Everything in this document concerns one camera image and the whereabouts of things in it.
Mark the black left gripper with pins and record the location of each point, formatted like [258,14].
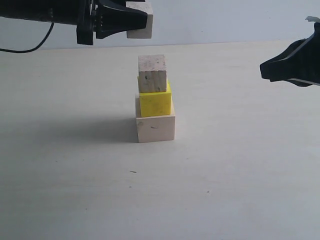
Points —
[106,18]

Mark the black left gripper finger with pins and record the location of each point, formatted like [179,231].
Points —
[299,64]

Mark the small plain wooden cube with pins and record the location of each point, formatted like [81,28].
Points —
[146,30]

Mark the medium plain wooden cube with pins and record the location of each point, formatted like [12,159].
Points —
[152,73]

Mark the yellow cube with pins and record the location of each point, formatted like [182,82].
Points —
[153,104]

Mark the large plain wooden cube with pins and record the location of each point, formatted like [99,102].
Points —
[154,128]

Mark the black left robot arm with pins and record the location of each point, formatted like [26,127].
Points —
[65,12]

